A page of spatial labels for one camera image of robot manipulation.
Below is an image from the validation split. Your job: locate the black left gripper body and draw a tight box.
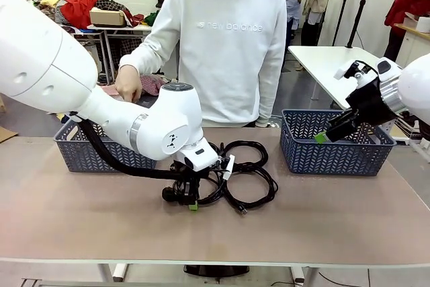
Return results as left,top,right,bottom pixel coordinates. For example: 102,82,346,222
169,161,211,189

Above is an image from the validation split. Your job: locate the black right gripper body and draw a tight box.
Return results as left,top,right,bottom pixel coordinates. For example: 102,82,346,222
345,79,401,128

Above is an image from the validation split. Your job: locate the black power cable with plug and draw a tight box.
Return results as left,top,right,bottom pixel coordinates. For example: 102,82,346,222
161,162,226,206

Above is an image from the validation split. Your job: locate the black cable with small connector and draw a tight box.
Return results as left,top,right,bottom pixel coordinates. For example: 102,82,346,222
222,167,280,216

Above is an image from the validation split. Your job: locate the person's right forearm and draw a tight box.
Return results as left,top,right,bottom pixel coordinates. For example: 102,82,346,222
119,33,169,77

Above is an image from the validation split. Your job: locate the person's right hand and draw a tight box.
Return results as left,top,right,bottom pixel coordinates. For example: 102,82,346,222
115,64,144,101

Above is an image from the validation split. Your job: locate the grey plastic lattice basket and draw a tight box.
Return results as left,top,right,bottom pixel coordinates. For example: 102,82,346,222
54,118,159,174
280,108,397,177

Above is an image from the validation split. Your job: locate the white side table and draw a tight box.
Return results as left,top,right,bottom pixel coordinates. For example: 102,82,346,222
288,45,404,114

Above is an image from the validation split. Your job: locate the black round floor base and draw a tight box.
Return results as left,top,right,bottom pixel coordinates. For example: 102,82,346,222
183,264,251,276

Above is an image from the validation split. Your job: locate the wooden desk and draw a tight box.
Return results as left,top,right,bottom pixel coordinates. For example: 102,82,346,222
394,11,430,67

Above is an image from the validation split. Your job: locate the red white checkered cloth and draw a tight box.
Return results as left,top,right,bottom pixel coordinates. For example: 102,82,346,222
99,73,169,100

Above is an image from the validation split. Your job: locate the white table leg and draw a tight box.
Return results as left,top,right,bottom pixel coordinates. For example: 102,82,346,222
98,263,130,283
290,264,318,285

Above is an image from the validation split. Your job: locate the person in white sweater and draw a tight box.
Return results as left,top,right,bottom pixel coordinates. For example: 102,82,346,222
119,0,288,128

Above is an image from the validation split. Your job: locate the light blue hanging shirt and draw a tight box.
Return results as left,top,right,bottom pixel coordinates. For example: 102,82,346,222
285,0,302,30

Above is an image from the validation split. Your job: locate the white background table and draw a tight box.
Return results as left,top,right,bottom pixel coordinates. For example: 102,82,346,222
75,24,153,83

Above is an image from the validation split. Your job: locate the green cloth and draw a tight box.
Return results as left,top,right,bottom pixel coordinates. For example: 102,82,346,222
144,11,162,27

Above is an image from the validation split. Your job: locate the cardboard box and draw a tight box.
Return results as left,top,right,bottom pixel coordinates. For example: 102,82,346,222
89,8,128,28

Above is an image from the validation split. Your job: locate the flat cardboard on floor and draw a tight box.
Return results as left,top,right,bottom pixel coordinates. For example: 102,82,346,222
0,125,19,144

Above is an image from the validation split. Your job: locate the red cloth pile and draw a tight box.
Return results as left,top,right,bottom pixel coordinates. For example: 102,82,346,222
62,0,104,30

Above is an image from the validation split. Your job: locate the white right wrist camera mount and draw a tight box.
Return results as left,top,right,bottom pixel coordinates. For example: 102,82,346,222
335,59,379,82

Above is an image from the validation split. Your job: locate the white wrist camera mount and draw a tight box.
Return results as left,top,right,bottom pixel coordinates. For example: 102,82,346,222
335,59,379,82
217,154,235,181

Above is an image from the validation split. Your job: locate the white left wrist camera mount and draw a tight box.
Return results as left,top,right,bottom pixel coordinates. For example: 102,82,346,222
217,154,235,181

